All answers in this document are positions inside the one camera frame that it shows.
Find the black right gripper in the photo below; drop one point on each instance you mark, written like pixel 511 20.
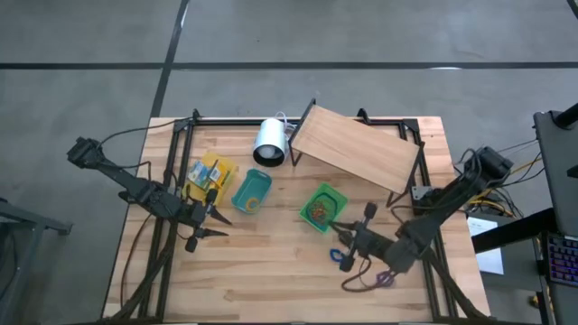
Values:
pixel 372 246

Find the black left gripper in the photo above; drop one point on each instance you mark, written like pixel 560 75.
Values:
pixel 194 216

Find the long orange-red rubber band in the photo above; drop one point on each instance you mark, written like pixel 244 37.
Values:
pixel 316 212

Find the teal plastic bin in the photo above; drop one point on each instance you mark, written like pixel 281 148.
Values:
pixel 250 187

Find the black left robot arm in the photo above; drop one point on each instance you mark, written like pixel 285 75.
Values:
pixel 135 185

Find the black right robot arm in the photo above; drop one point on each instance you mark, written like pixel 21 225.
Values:
pixel 442 198

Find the black desk bar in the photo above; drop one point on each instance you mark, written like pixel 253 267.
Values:
pixel 510 232

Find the green plastic mesh basket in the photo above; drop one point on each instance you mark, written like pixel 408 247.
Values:
pixel 304 212

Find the yellow translucent plastic bin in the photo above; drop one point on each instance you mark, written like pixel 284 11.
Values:
pixel 228 160

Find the wooden shelf riser black legs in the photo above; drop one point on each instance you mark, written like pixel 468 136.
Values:
pixel 357 146

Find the white cylindrical lamp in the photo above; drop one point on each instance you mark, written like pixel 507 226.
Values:
pixel 271 135

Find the white paper sheet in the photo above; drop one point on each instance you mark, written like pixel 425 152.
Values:
pixel 490 262

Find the grey metal cart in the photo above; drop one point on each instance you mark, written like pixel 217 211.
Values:
pixel 40 223

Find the backlit keyboard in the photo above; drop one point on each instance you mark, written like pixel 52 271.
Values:
pixel 563 259

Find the dark grey monitor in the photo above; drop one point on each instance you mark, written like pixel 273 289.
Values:
pixel 557 158

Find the black aluminium table frame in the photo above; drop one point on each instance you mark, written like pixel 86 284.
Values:
pixel 226 122

